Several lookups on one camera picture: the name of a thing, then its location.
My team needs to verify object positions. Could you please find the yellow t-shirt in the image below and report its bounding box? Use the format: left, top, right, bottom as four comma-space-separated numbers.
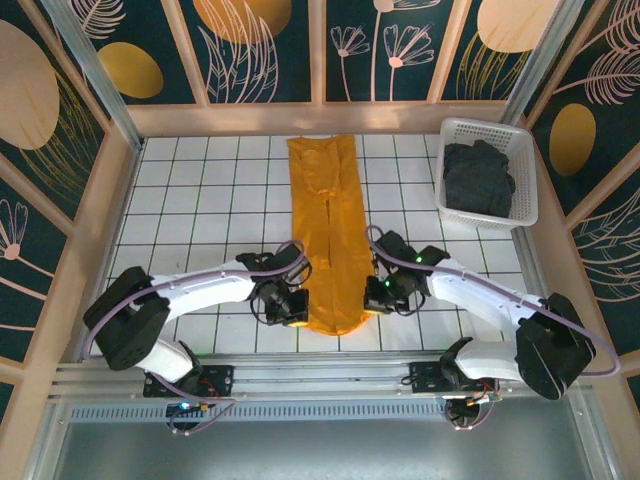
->
285, 132, 374, 339

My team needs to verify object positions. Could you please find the small circuit board blue light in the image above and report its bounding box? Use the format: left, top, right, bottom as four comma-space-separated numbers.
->
166, 401, 212, 415

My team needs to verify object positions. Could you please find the dark grey t-shirt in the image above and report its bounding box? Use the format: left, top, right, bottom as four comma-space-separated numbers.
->
442, 139, 518, 219

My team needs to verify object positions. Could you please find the white plastic basket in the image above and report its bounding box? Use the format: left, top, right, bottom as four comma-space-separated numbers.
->
434, 117, 540, 229

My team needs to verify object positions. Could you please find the aluminium mounting rail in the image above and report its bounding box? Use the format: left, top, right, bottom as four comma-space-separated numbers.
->
47, 351, 597, 402

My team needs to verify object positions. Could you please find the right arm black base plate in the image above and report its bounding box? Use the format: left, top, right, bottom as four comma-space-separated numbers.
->
407, 359, 502, 400

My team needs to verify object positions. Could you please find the perforated metal cable tray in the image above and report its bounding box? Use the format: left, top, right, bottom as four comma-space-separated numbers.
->
66, 401, 587, 425

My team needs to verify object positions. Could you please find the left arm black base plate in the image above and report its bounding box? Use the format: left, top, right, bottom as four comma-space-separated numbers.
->
143, 364, 236, 399

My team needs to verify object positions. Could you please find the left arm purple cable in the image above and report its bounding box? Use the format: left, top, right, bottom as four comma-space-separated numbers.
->
82, 238, 314, 362

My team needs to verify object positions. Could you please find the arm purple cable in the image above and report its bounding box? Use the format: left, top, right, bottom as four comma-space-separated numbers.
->
82, 238, 314, 362
366, 224, 623, 377

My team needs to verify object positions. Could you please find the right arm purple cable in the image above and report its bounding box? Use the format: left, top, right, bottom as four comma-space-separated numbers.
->
366, 224, 623, 377

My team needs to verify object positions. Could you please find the aluminium frame post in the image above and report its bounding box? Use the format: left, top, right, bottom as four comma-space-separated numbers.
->
498, 0, 587, 129
41, 0, 147, 152

